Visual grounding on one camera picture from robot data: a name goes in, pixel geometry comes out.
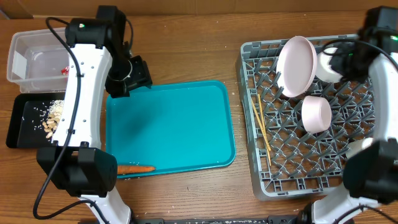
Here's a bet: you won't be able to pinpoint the white bowl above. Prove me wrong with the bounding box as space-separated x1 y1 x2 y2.
315 47 342 83

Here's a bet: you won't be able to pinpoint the white round plate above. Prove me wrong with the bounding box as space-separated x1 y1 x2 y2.
276 36 317 98

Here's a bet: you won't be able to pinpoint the red snack wrapper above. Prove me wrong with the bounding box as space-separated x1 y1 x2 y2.
62 67 70 75

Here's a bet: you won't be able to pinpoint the small white cup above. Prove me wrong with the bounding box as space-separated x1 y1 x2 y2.
345 138 373 159

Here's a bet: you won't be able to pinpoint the orange carrot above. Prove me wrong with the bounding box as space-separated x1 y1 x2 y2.
118 166 155 175

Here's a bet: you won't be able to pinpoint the wooden chopstick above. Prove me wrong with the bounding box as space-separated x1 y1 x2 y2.
251 99 271 152
257 94 272 167

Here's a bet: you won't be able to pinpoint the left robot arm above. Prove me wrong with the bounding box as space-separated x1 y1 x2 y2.
37 5 152 223

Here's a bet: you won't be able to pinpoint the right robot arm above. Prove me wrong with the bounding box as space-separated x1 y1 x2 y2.
295 6 397 223

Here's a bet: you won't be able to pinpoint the grey dishwasher rack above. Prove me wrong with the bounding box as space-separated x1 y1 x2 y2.
236 35 375 200

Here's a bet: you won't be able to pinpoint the teal serving tray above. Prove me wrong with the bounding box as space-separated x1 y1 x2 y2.
105 80 236 175

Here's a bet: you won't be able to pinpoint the peanut shells food scraps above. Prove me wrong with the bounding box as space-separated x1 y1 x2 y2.
41 100 64 140

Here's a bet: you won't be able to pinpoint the clear plastic bin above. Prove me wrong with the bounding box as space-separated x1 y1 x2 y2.
7 29 69 93

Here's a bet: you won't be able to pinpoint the black plastic tray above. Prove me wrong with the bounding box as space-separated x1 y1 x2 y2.
6 92 65 149

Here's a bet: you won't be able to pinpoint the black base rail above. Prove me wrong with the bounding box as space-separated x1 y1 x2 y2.
135 215 297 224

